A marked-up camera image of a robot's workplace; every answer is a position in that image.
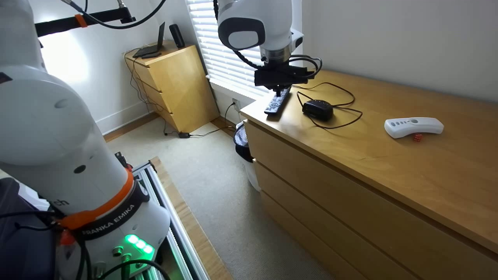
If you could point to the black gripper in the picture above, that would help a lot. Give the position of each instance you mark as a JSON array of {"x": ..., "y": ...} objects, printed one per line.
[{"x": 281, "y": 85}]

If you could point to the black TV remote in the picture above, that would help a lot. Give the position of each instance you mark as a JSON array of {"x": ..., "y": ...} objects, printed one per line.
[{"x": 274, "y": 104}]

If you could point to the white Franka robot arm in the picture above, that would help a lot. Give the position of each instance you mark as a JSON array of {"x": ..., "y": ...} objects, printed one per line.
[{"x": 47, "y": 129}]

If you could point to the white remote control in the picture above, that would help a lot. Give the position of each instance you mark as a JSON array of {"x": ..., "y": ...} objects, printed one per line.
[{"x": 413, "y": 126}]

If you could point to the black lamp base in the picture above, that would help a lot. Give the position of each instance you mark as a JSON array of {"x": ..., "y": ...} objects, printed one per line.
[{"x": 318, "y": 108}]

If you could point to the black waste bin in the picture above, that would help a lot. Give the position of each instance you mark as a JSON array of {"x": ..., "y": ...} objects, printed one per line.
[{"x": 242, "y": 141}]

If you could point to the white window blinds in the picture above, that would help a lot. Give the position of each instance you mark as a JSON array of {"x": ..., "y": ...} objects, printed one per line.
[{"x": 207, "y": 51}]

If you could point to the small wooden cabinet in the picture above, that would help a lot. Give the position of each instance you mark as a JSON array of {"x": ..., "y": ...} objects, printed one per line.
[{"x": 176, "y": 87}]

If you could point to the black plug on floor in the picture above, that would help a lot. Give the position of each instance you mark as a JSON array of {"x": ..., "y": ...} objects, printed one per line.
[{"x": 184, "y": 133}]

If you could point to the large wooden dresser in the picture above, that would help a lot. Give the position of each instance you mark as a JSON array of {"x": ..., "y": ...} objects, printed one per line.
[{"x": 363, "y": 171}]

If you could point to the black upright speaker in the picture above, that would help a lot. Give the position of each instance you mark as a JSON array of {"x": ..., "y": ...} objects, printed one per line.
[{"x": 178, "y": 35}]

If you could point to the black open laptop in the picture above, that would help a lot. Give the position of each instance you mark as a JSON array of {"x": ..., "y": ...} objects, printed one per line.
[{"x": 150, "y": 51}]

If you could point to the wooden base board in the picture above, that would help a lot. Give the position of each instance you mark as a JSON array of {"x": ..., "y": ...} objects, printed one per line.
[{"x": 197, "y": 233}]

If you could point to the dark fabric bag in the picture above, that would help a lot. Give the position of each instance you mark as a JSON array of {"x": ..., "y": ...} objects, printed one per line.
[{"x": 21, "y": 242}]

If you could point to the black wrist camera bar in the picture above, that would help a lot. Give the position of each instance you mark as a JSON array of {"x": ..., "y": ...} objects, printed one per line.
[{"x": 306, "y": 74}]

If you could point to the aluminium frame rail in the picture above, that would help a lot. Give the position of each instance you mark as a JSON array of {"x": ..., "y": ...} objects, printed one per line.
[{"x": 172, "y": 217}]

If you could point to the black camera boom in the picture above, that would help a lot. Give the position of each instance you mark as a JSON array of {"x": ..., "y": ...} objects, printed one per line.
[{"x": 99, "y": 17}]

